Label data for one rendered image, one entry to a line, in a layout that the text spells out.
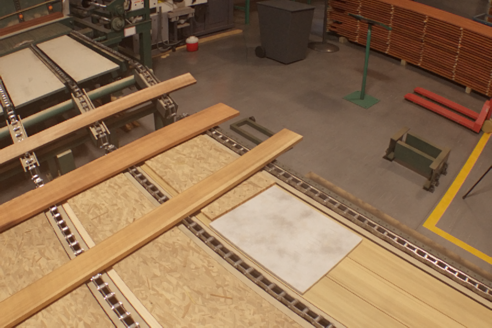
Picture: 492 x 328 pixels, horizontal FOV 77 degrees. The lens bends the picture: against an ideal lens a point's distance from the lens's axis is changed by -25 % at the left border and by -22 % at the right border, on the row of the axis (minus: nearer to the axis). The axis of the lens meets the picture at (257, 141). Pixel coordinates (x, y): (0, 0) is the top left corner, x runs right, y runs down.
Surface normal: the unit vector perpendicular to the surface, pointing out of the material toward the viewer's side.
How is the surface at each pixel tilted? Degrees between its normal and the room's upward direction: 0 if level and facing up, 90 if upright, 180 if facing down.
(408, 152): 90
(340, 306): 0
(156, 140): 0
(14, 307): 0
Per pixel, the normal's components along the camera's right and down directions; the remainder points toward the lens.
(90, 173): 0.03, -0.85
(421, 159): -0.71, 0.36
